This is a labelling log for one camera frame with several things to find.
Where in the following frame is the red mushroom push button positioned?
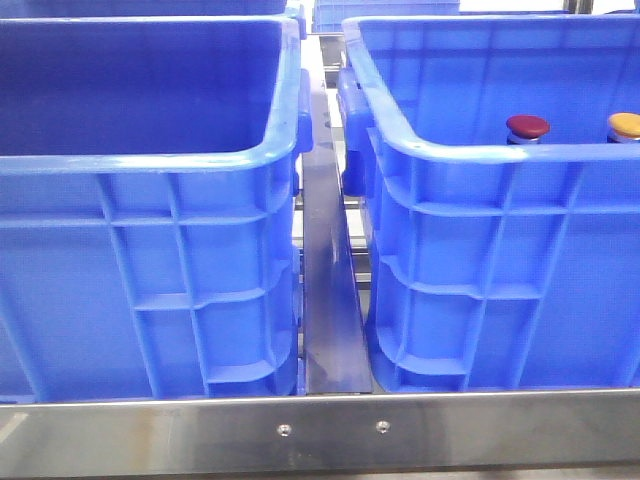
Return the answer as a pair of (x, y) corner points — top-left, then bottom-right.
(506, 114), (551, 145)

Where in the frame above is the large blue crate left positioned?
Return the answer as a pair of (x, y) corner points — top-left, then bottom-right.
(1, 17), (313, 404)

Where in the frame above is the large blue crate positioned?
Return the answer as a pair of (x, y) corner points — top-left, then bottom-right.
(1, 17), (313, 404)
(340, 14), (639, 392)

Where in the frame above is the left rail screw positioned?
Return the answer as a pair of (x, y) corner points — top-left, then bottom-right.
(277, 424), (292, 437)

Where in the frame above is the large blue crate right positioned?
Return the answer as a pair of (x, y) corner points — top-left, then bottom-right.
(340, 14), (639, 392)

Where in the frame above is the metal divider rail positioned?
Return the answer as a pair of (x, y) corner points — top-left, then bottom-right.
(301, 85), (375, 396)

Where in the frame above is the right rail screw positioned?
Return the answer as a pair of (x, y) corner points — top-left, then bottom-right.
(376, 420), (390, 434)

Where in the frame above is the rail screw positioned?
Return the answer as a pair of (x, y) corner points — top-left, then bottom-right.
(277, 424), (292, 437)
(376, 420), (390, 434)

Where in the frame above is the blue crate back left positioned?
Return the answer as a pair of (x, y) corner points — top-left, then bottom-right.
(1, 0), (307, 39)

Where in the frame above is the stainless steel front rail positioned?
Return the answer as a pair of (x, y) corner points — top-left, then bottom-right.
(1, 389), (639, 478)

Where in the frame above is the blue crate back right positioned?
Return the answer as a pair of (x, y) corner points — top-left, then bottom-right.
(312, 0), (460, 33)

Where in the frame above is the yellow mushroom push button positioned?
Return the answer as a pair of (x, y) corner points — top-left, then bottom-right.
(607, 112), (640, 144)

